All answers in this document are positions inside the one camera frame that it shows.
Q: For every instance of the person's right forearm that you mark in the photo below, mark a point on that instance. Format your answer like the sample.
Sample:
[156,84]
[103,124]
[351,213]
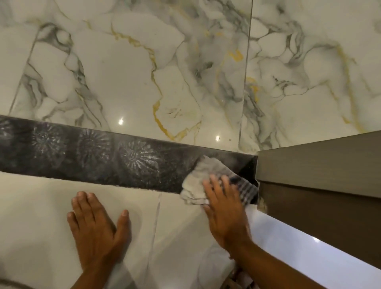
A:
[273,271]

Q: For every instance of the person's left middle finger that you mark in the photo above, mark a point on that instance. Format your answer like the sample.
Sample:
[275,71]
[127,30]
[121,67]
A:
[84,207]

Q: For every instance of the person's left hand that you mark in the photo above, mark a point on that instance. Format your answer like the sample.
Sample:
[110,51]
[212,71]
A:
[98,238]

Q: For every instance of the person's left little finger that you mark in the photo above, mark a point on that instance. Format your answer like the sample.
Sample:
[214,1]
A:
[72,224]

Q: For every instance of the grey checked cleaning cloth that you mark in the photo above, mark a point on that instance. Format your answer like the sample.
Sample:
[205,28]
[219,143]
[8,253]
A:
[198,184]

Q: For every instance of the brown wooden cabinet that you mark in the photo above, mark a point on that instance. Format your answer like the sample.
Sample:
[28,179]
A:
[321,184]

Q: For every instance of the person's right hand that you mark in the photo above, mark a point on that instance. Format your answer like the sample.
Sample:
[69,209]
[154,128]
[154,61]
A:
[226,217]

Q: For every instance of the person's left thumb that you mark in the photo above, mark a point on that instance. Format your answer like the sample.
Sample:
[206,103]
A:
[125,224]

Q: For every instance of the person's left forearm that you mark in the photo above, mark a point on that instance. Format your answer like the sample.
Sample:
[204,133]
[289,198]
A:
[93,278]

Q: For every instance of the person's right middle finger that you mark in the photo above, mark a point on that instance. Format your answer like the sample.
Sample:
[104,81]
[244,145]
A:
[215,189]

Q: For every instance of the black patterned tile border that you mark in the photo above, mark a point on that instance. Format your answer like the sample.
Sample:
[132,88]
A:
[89,154]

